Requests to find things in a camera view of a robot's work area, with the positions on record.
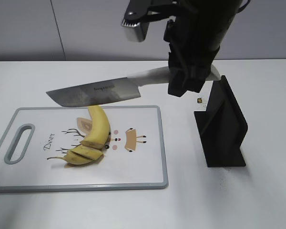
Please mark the black knife stand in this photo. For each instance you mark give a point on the black knife stand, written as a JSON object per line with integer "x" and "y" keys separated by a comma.
{"x": 222, "y": 127}

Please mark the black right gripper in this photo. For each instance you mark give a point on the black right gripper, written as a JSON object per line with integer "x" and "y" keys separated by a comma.
{"x": 196, "y": 38}

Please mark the white grey-rimmed cutting board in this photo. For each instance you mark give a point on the white grey-rimmed cutting board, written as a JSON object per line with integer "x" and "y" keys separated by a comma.
{"x": 36, "y": 139}

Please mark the white-handled kitchen knife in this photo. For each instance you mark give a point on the white-handled kitchen knife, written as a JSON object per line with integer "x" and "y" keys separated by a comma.
{"x": 115, "y": 90}

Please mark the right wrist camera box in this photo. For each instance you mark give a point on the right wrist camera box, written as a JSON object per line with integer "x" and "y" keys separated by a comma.
{"x": 140, "y": 13}

